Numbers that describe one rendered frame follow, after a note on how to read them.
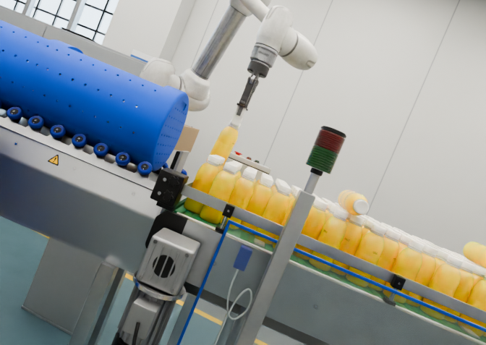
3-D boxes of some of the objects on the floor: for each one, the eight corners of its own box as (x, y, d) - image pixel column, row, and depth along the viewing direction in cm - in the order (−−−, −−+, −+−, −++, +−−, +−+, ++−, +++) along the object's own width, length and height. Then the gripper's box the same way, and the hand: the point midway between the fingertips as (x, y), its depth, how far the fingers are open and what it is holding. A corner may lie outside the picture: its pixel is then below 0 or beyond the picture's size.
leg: (60, 399, 142) (121, 247, 139) (74, 406, 141) (136, 253, 139) (51, 410, 136) (116, 251, 133) (66, 416, 136) (131, 257, 133)
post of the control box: (145, 394, 162) (235, 179, 157) (154, 398, 161) (244, 183, 157) (142, 401, 158) (234, 180, 153) (151, 404, 157) (243, 184, 153)
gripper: (251, 65, 143) (227, 123, 144) (249, 53, 126) (223, 119, 128) (269, 73, 143) (245, 131, 144) (270, 62, 126) (243, 128, 127)
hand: (238, 116), depth 136 cm, fingers closed on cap, 4 cm apart
